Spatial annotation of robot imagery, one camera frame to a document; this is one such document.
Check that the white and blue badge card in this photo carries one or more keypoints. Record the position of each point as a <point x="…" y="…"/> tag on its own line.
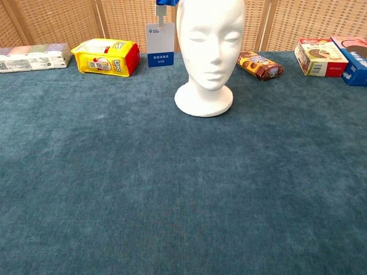
<point x="160" y="43"/>

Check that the white foam mannequin head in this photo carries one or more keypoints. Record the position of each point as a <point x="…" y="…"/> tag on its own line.
<point x="209" y="43"/>

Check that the dark blue table cloth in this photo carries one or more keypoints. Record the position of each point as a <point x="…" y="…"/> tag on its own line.
<point x="86" y="172"/>

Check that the brown chocolate cookie pack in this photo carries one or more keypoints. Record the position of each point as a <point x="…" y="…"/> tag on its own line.
<point x="259" y="66"/>

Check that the yellow red biscuit bag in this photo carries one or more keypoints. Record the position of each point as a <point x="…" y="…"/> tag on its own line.
<point x="106" y="57"/>

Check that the white red wafer box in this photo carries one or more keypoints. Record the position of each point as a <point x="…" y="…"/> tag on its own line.
<point x="321" y="58"/>

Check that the multicolour tissue pack row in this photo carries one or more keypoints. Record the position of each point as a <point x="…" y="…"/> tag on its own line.
<point x="34" y="58"/>

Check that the woven bamboo folding screen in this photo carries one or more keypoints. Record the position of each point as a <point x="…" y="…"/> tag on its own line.
<point x="57" y="20"/>

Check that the pink blue sandwich cookie box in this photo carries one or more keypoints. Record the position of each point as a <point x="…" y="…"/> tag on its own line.
<point x="357" y="63"/>

